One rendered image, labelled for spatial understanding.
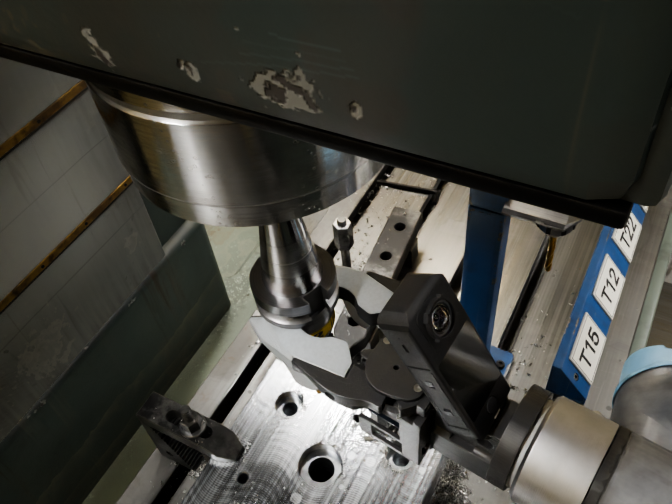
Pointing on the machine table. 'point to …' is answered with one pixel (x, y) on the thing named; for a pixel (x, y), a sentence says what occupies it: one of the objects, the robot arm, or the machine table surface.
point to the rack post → (485, 275)
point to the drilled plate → (332, 418)
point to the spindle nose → (223, 164)
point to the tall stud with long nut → (343, 238)
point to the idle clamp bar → (404, 237)
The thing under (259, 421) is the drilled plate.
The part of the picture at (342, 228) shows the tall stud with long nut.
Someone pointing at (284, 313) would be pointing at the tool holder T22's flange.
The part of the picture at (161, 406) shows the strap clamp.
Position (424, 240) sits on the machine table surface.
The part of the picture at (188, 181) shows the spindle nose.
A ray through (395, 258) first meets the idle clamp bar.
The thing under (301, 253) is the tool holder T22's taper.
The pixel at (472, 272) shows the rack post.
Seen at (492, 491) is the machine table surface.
